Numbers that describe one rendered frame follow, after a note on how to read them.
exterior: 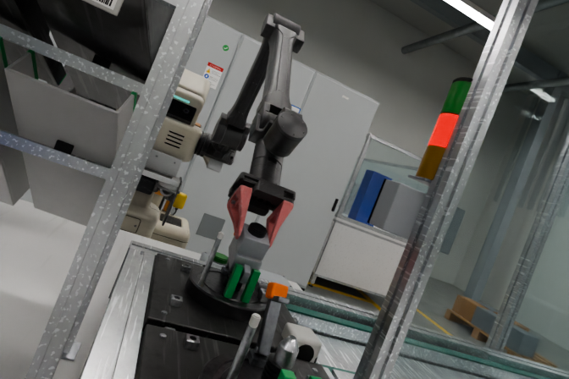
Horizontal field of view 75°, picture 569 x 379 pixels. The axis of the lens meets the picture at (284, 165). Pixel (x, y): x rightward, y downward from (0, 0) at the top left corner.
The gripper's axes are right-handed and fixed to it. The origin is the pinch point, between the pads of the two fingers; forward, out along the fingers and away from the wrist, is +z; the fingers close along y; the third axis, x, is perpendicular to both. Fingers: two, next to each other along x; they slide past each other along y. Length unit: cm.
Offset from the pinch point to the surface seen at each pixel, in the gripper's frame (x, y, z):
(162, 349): -5.1, -9.7, 19.2
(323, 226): 246, 156, -181
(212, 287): 5.4, -3.5, 7.2
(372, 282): 317, 273, -177
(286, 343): -15.8, -0.3, 18.6
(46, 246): 38, -32, -4
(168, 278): 9.6, -9.5, 6.1
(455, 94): -28.4, 16.7, -16.2
